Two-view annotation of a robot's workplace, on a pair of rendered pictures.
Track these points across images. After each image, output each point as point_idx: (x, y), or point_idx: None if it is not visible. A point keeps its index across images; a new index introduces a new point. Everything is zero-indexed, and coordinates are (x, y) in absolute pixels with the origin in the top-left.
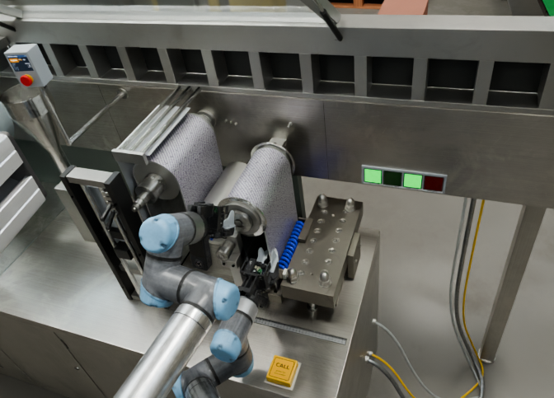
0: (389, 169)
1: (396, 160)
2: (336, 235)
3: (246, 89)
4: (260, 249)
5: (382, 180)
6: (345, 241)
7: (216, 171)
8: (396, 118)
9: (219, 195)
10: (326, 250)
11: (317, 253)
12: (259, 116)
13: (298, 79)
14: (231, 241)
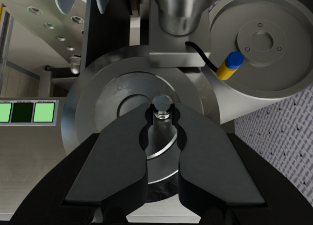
0: (24, 125)
1: (17, 137)
2: (56, 32)
3: (189, 222)
4: (99, 8)
5: (33, 107)
6: (37, 27)
7: (242, 120)
8: (10, 196)
9: (227, 115)
10: (43, 10)
11: (50, 2)
12: None
13: None
14: (168, 30)
